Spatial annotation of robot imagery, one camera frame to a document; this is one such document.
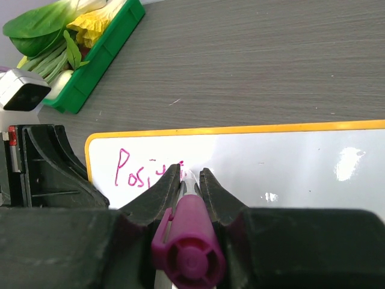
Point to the green leafy bok choy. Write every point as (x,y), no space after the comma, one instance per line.
(36,31)

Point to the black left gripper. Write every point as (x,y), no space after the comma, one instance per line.
(40,169)

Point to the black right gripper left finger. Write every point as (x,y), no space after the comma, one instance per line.
(86,248)

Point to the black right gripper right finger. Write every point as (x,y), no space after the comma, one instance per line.
(294,247)

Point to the white napa cabbage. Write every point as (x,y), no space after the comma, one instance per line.
(85,6)

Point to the green plastic crate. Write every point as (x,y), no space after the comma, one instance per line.
(83,81)

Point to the magenta whiteboard marker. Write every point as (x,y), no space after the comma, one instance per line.
(185,245)

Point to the yellow flower vegetable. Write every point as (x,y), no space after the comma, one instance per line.
(90,26)

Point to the white radish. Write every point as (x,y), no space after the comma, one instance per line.
(58,84)

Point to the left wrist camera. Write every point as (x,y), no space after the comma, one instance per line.
(21,93)

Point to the yellow framed whiteboard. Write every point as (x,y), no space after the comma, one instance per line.
(336,165)

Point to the green long beans bundle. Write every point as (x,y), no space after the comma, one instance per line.
(48,65)

